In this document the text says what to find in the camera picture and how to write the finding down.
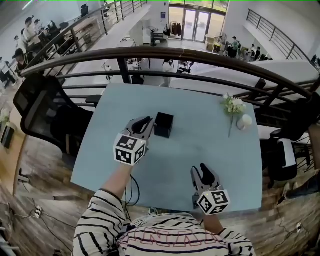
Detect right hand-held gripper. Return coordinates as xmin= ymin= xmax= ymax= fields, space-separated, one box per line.
xmin=190 ymin=163 xmax=231 ymax=216

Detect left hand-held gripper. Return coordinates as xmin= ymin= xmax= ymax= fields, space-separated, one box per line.
xmin=113 ymin=116 xmax=158 ymax=167

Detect black square pen holder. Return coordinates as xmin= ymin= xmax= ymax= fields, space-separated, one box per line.
xmin=153 ymin=112 xmax=175 ymax=139

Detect person's right forearm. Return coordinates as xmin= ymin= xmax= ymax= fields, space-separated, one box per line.
xmin=202 ymin=211 xmax=225 ymax=235

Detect person's left forearm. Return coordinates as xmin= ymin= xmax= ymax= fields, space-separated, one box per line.
xmin=99 ymin=161 xmax=134 ymax=201

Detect dark curved metal railing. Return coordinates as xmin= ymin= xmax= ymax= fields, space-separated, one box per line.
xmin=20 ymin=46 xmax=320 ymax=127

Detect black and white striped shirt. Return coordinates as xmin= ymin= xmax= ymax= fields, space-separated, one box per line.
xmin=73 ymin=188 xmax=256 ymax=256

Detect white artificial flower bunch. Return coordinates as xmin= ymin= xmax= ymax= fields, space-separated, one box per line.
xmin=219 ymin=92 xmax=248 ymax=139

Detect black and white office chair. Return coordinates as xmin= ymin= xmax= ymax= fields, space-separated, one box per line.
xmin=259 ymin=98 xmax=316 ymax=190

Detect black mesh office chair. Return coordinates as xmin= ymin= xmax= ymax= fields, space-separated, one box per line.
xmin=13 ymin=72 xmax=103 ymax=158

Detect rack of hanging coats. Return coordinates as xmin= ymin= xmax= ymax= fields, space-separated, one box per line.
xmin=167 ymin=21 xmax=184 ymax=37

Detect stacked cardboard boxes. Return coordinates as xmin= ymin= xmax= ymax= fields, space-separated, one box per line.
xmin=205 ymin=35 xmax=222 ymax=54

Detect glass entrance door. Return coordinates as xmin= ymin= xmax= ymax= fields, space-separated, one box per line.
xmin=182 ymin=9 xmax=211 ymax=42

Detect straight metal balcony railing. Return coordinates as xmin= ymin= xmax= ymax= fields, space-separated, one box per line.
xmin=245 ymin=8 xmax=313 ymax=61

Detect black cable under table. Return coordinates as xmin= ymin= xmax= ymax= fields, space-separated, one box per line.
xmin=123 ymin=174 xmax=141 ymax=207

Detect black cable on floor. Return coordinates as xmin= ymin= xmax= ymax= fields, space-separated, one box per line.
xmin=259 ymin=194 xmax=301 ymax=251

